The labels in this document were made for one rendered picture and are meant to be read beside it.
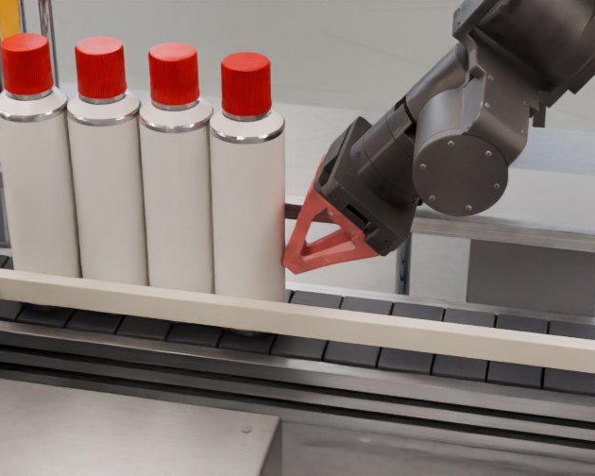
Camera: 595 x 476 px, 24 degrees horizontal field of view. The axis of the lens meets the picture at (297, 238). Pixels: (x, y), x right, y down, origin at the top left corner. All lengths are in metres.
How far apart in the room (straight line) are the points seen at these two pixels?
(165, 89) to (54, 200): 0.13
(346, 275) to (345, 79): 2.38
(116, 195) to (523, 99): 0.30
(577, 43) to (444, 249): 0.38
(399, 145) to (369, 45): 2.84
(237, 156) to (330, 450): 0.22
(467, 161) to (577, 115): 2.59
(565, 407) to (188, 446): 0.26
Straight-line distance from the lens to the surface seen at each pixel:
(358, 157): 0.91
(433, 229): 0.98
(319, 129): 1.40
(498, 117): 0.81
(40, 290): 1.01
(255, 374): 0.98
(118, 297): 0.99
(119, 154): 0.96
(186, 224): 0.97
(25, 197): 0.99
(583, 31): 0.86
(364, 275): 1.16
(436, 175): 0.82
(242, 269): 0.96
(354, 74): 3.56
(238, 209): 0.94
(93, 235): 0.99
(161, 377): 1.00
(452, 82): 0.87
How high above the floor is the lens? 1.45
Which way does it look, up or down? 31 degrees down
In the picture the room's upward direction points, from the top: straight up
